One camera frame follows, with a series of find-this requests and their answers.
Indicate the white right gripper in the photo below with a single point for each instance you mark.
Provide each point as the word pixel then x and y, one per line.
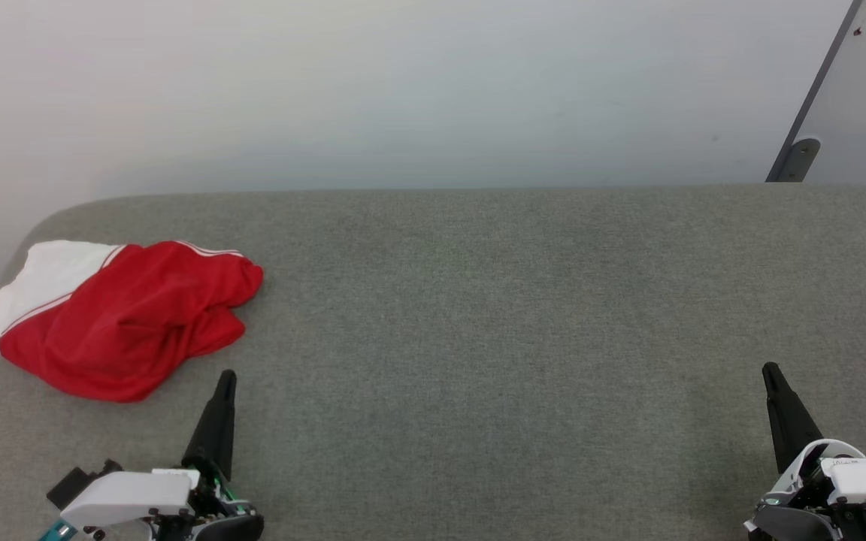
pixel 854 496

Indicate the red and white jersey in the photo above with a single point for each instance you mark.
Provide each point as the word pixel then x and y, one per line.
pixel 140 323

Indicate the grey metal bracket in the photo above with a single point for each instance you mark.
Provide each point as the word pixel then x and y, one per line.
pixel 795 159

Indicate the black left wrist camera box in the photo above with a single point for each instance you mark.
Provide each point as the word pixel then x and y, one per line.
pixel 76 482

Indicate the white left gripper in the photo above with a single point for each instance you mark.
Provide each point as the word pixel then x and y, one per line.
pixel 140 496

